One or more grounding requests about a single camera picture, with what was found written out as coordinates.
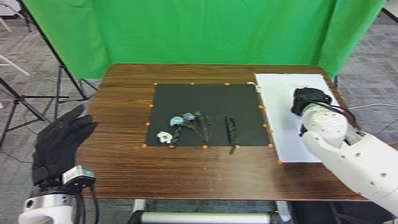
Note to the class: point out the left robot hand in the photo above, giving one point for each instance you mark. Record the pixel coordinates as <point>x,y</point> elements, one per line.
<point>60,143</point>

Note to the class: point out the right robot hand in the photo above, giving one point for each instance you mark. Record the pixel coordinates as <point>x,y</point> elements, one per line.
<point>310,97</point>

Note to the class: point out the white flower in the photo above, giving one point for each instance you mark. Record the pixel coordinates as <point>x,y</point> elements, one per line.
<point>165,136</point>

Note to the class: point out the dark mat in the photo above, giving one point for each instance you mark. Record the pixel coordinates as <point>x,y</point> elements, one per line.
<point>207,100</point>

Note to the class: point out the pale grey bar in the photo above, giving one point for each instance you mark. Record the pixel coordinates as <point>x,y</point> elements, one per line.
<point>207,218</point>

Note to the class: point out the green sprig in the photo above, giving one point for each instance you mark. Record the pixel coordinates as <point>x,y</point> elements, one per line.
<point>206,124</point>
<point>232,131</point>

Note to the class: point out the white sheet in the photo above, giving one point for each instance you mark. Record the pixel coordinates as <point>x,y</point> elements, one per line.
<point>278,110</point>

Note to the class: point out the black stand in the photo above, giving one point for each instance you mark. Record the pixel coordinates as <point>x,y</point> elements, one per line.
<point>63,71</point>

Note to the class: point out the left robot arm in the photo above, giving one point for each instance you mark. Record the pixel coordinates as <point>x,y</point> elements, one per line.
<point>51,206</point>

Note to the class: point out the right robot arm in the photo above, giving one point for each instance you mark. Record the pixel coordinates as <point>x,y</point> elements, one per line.
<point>357,156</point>

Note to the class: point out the black tripod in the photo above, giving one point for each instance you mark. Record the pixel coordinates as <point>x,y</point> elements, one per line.
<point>19,100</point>

